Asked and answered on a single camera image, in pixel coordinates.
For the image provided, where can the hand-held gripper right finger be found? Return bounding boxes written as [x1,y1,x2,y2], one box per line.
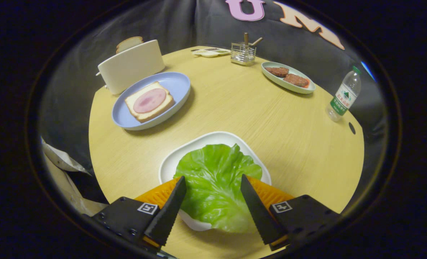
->
[240,174,341,251]

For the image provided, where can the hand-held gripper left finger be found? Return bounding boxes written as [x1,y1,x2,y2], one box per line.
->
[91,176,188,252]

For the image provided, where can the green lettuce leaf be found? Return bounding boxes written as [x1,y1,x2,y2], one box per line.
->
[174,144,263,233]

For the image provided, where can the toasted bread slice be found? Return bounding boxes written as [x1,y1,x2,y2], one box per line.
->
[116,36,144,54]

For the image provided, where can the white plate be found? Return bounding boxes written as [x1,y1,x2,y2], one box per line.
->
[159,131,272,231]

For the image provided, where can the pink ham slice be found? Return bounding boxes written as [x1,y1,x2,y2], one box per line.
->
[133,88,167,114]

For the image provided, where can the bread slice under ham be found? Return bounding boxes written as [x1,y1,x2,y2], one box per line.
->
[124,81,175,123]

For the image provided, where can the white paper sheet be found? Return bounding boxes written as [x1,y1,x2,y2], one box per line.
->
[41,138,91,176]

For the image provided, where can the blue plate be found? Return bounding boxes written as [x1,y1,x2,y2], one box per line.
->
[112,72,191,131]

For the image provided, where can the pale green plate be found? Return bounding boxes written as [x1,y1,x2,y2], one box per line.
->
[261,61,316,95]

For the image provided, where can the clear water bottle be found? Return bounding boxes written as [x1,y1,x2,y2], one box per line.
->
[326,66,362,122]

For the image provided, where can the white toaster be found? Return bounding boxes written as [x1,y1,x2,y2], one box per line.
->
[96,40,166,95]

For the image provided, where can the white divided bean dish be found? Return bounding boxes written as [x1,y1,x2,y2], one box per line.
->
[191,47,231,58]

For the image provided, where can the black backdrop cloth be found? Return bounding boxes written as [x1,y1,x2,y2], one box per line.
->
[37,0,388,204]

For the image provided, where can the wire utensil holder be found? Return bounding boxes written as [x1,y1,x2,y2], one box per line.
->
[230,42,257,66]

